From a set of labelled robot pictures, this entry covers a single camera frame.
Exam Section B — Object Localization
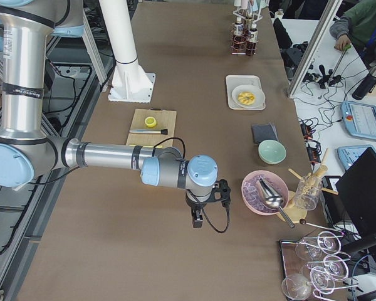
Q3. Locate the halved lemon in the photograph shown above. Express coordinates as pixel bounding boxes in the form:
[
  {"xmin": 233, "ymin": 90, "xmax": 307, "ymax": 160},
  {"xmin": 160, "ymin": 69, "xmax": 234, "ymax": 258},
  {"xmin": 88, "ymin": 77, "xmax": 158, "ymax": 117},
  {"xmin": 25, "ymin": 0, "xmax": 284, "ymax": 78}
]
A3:
[{"xmin": 144, "ymin": 116, "xmax": 157, "ymax": 128}]

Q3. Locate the grey folded cloth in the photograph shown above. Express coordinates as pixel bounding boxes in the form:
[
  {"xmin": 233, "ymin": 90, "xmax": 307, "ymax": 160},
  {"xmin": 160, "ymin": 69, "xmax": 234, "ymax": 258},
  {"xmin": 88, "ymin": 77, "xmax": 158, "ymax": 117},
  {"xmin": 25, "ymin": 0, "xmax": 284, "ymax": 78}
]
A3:
[{"xmin": 251, "ymin": 123, "xmax": 279, "ymax": 144}]

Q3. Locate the tea bottle with label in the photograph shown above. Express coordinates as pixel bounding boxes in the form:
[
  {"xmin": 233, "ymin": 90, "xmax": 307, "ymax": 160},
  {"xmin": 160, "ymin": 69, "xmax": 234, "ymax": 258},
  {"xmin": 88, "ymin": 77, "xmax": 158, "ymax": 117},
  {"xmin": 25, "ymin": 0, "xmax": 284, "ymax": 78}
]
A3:
[{"xmin": 246, "ymin": 23, "xmax": 258, "ymax": 55}]

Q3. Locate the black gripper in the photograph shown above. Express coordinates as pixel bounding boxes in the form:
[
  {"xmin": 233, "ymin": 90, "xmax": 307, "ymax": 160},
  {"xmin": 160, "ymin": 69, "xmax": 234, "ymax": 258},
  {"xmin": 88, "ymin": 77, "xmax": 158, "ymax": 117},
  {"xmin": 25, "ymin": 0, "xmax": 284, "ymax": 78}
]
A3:
[{"xmin": 185, "ymin": 179, "xmax": 231, "ymax": 228}]

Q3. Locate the dark glass tray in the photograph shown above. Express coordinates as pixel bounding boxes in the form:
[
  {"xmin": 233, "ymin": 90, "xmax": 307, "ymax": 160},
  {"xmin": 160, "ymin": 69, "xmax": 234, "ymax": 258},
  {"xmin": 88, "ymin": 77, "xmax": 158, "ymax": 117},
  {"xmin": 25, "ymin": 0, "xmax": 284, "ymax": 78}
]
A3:
[{"xmin": 278, "ymin": 240, "xmax": 305, "ymax": 278}]

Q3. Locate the wine glass middle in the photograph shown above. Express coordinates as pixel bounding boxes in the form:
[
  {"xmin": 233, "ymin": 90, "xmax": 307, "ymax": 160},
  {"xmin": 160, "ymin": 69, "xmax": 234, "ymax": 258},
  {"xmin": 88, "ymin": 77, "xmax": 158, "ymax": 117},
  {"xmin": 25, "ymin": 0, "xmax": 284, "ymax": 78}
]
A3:
[{"xmin": 300, "ymin": 255, "xmax": 349, "ymax": 281}]

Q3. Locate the blue teach pendant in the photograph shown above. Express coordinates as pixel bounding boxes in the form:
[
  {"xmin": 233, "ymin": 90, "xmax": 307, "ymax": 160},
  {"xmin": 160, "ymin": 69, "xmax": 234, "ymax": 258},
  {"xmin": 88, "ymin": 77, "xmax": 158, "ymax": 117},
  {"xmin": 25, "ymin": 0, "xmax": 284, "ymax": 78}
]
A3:
[
  {"xmin": 341, "ymin": 101, "xmax": 376, "ymax": 140},
  {"xmin": 337, "ymin": 144, "xmax": 376, "ymax": 171}
]

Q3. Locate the wooden cutting board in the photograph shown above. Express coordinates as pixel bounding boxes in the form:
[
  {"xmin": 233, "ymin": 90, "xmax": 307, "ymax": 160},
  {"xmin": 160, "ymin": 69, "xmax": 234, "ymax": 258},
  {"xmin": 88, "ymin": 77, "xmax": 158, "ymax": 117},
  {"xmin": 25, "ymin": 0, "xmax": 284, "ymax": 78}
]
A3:
[{"xmin": 126, "ymin": 108, "xmax": 177, "ymax": 147}]

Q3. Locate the braided ring bread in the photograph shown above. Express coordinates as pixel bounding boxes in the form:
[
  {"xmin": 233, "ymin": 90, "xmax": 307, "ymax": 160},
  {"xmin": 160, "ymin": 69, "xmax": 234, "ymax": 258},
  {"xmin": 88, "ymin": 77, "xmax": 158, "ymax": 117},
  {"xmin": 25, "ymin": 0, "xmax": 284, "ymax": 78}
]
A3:
[{"xmin": 238, "ymin": 91, "xmax": 256, "ymax": 106}]

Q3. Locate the steel ice scoop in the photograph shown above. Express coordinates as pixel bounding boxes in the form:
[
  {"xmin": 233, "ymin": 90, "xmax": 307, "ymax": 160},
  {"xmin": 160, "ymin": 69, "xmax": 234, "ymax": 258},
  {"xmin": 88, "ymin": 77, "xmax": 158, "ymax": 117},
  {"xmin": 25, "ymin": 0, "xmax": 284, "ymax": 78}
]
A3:
[{"xmin": 256, "ymin": 177, "xmax": 295, "ymax": 228}]

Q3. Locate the mint green bowl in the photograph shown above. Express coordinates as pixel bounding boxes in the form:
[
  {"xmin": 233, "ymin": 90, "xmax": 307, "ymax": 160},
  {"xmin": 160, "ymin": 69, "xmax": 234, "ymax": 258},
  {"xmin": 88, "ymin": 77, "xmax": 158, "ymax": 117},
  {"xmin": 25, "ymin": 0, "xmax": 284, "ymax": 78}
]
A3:
[{"xmin": 258, "ymin": 140, "xmax": 286, "ymax": 165}]

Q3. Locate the black monitor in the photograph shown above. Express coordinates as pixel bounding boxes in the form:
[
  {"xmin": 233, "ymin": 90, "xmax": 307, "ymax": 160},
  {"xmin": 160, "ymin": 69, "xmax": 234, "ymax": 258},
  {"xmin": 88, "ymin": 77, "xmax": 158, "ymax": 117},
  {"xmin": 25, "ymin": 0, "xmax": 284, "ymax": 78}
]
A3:
[{"xmin": 337, "ymin": 147, "xmax": 376, "ymax": 261}]

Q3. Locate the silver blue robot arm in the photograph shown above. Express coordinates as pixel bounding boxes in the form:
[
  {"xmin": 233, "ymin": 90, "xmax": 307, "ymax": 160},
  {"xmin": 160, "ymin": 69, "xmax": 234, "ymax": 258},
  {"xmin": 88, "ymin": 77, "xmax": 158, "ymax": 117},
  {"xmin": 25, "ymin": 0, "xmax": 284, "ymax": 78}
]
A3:
[{"xmin": 0, "ymin": 1, "xmax": 231, "ymax": 228}]

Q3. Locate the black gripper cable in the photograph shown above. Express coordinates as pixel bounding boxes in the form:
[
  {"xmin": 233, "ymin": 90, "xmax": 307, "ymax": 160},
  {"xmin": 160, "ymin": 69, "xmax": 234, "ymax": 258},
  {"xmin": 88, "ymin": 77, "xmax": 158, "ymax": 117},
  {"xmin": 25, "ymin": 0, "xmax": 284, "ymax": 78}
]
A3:
[{"xmin": 153, "ymin": 137, "xmax": 231, "ymax": 234}]

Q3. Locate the clear glass jar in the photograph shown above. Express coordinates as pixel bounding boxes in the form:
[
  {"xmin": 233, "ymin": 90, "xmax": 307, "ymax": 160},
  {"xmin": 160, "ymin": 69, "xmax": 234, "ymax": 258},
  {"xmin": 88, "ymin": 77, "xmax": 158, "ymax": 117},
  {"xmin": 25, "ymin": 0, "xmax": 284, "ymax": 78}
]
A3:
[{"xmin": 293, "ymin": 175, "xmax": 321, "ymax": 211}]

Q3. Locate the long reach grabber tool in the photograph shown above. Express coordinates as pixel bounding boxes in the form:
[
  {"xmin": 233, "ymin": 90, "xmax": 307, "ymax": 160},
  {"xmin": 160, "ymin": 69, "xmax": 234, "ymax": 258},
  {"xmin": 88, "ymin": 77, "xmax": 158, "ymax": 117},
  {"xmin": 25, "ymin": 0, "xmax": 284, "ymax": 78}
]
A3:
[{"xmin": 328, "ymin": 44, "xmax": 352, "ymax": 87}]

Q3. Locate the wooden cup stand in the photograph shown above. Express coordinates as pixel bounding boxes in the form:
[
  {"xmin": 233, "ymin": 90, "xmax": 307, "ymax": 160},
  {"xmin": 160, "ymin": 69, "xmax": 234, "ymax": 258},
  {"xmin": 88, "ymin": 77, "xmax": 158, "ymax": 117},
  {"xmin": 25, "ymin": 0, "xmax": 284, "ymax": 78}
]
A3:
[{"xmin": 288, "ymin": 148, "xmax": 338, "ymax": 211}]

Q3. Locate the steel muddler black tip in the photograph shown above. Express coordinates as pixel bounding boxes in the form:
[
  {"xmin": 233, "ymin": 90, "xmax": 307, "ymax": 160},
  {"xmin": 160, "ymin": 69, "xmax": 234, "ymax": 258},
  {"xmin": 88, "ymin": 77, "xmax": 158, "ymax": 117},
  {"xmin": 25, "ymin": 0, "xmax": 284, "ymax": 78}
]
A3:
[{"xmin": 129, "ymin": 129, "xmax": 169, "ymax": 135}]

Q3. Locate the pink bowl with ice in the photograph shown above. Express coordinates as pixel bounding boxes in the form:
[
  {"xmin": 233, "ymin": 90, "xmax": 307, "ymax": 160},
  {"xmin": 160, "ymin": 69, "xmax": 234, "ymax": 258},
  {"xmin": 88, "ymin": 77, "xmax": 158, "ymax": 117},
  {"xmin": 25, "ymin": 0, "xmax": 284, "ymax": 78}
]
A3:
[{"xmin": 241, "ymin": 170, "xmax": 289, "ymax": 216}]

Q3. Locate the black thermos bottle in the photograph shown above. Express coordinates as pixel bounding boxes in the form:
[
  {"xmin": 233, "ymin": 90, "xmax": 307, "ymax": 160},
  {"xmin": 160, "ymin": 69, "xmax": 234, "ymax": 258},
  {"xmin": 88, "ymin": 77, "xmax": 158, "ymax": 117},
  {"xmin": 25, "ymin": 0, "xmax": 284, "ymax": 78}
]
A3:
[{"xmin": 352, "ymin": 65, "xmax": 376, "ymax": 100}]

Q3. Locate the aluminium frame post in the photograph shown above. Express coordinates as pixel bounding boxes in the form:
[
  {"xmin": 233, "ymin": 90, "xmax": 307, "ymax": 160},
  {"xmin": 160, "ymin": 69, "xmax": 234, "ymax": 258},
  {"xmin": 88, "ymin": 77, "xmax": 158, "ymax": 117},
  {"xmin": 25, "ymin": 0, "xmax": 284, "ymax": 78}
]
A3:
[{"xmin": 287, "ymin": 0, "xmax": 342, "ymax": 99}]

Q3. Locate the wine glass lower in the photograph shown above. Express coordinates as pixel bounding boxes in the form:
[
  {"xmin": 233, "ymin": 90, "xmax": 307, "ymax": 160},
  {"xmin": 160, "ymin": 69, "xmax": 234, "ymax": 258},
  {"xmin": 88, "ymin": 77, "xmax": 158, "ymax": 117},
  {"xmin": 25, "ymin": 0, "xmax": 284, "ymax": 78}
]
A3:
[{"xmin": 310, "ymin": 267, "xmax": 358, "ymax": 300}]

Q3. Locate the wine glass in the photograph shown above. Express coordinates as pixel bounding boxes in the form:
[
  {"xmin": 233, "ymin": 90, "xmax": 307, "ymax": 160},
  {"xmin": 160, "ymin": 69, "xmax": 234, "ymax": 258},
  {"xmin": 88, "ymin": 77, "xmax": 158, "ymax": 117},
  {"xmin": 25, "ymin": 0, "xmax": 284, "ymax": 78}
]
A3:
[
  {"xmin": 300, "ymin": 255, "xmax": 349, "ymax": 281},
  {"xmin": 310, "ymin": 267, "xmax": 358, "ymax": 300},
  {"xmin": 295, "ymin": 231, "xmax": 341, "ymax": 261}
]

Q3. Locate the wine glass upper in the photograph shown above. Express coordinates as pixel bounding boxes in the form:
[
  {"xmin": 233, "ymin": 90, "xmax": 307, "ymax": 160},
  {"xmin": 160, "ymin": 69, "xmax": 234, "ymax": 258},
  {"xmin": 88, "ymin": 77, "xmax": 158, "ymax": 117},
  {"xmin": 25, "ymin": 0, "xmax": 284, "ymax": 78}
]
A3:
[{"xmin": 295, "ymin": 231, "xmax": 341, "ymax": 261}]

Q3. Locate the person in green jacket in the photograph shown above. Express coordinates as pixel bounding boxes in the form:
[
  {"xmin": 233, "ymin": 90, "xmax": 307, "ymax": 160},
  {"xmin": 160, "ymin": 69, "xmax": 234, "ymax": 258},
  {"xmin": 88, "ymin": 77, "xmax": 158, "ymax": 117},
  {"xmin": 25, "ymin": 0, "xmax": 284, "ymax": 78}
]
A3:
[{"xmin": 330, "ymin": 0, "xmax": 376, "ymax": 68}]

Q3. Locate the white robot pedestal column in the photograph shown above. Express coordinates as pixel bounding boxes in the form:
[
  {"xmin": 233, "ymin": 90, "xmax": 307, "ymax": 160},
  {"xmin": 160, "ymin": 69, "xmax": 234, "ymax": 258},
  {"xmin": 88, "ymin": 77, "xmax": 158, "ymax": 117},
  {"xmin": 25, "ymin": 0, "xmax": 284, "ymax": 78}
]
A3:
[{"xmin": 100, "ymin": 1, "xmax": 155, "ymax": 103}]

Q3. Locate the cream rectangular tray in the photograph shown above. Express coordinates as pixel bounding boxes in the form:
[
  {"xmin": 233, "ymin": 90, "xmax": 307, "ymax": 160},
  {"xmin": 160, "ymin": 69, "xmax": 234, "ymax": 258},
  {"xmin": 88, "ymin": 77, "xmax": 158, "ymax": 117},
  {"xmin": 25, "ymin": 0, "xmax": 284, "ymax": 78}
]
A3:
[{"xmin": 226, "ymin": 75, "xmax": 266, "ymax": 110}]

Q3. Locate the copper wire bottle rack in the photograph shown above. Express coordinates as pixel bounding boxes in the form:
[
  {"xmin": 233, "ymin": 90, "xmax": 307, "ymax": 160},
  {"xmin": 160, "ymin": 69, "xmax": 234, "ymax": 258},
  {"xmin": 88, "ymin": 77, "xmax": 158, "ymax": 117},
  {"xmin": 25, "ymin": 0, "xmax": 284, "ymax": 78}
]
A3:
[{"xmin": 230, "ymin": 29, "xmax": 258, "ymax": 56}]

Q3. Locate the white round plate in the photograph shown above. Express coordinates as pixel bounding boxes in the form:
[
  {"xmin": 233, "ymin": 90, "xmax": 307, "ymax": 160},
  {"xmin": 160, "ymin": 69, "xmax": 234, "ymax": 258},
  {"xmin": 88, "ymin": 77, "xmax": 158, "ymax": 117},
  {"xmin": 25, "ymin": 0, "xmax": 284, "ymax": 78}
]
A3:
[{"xmin": 232, "ymin": 85, "xmax": 266, "ymax": 110}]

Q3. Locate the white wire rack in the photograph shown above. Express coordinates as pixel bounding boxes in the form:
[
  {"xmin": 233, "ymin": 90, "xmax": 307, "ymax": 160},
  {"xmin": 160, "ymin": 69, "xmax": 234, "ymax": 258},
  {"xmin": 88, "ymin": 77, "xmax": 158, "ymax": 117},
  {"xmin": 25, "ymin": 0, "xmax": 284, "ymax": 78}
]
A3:
[{"xmin": 232, "ymin": 0, "xmax": 268, "ymax": 23}]

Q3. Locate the round glass lying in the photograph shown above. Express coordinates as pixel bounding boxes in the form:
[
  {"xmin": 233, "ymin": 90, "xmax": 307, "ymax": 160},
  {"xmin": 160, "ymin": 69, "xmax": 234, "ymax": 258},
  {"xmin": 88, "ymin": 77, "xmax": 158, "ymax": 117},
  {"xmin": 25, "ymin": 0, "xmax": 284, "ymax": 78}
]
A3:
[{"xmin": 281, "ymin": 273, "xmax": 313, "ymax": 300}]

